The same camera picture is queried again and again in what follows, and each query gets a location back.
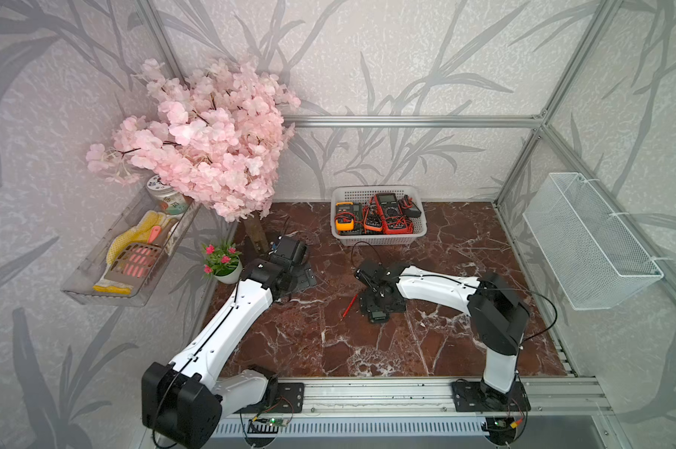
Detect small black multimeter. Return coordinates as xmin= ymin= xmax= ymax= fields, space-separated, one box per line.
xmin=341 ymin=291 xmax=389 ymax=324
xmin=399 ymin=195 xmax=422 ymax=219

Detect large red multimeter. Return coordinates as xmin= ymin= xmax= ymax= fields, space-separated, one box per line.
xmin=375 ymin=193 xmax=414 ymax=235

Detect orange multimeter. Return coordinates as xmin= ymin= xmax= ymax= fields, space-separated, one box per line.
xmin=363 ymin=204 xmax=384 ymax=235

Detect small yellow multimeter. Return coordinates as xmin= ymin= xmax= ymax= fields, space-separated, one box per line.
xmin=334 ymin=202 xmax=358 ymax=233

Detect white perforated plastic basket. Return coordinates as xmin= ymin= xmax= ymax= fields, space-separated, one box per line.
xmin=330 ymin=185 xmax=428 ymax=247

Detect green multimeter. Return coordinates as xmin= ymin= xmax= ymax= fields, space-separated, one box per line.
xmin=334 ymin=202 xmax=363 ymax=235

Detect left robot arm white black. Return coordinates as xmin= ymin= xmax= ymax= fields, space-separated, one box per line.
xmin=141 ymin=237 xmax=310 ymax=448

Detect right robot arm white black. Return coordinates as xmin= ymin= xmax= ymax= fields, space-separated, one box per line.
xmin=355 ymin=260 xmax=530 ymax=400

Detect small potted pink flowers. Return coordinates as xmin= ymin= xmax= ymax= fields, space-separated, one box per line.
xmin=202 ymin=241 xmax=242 ymax=284

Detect patterned round tin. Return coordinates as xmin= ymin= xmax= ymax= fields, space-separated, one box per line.
xmin=146 ymin=175 xmax=188 ymax=215

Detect pink cherry blossom tree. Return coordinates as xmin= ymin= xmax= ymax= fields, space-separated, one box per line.
xmin=85 ymin=59 xmax=302 ymax=222

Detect pink brown grid tray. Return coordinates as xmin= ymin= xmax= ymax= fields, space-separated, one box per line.
xmin=105 ymin=243 xmax=162 ymax=286

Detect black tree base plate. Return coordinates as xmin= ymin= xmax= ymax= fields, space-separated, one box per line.
xmin=242 ymin=215 xmax=284 ymax=260

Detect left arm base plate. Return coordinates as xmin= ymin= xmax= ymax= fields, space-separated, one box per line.
xmin=242 ymin=382 xmax=305 ymax=415

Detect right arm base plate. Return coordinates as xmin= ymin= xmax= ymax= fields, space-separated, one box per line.
xmin=450 ymin=379 xmax=532 ymax=413

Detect clear acrylic wall shelf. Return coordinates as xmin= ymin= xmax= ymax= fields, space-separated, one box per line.
xmin=60 ymin=191 xmax=199 ymax=307

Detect aluminium front rail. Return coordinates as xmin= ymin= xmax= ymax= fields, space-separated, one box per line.
xmin=213 ymin=377 xmax=614 ymax=420

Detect white wire mesh basket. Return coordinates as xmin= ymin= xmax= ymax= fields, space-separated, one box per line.
xmin=523 ymin=172 xmax=664 ymax=311

